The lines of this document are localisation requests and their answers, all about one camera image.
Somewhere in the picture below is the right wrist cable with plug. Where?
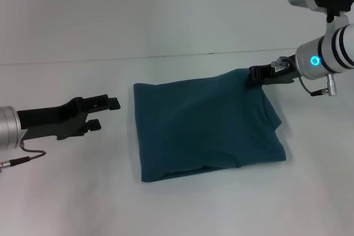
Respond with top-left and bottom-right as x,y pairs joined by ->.
270,56 -> 337,98

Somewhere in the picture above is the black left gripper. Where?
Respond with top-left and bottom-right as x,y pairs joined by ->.
16,94 -> 122,141

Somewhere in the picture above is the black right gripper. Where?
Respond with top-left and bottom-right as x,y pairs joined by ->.
244,55 -> 301,88

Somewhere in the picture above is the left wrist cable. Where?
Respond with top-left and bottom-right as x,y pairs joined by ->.
0,141 -> 47,170

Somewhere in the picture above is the teal FREE! print t-shirt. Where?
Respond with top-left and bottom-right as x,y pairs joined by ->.
132,69 -> 288,184

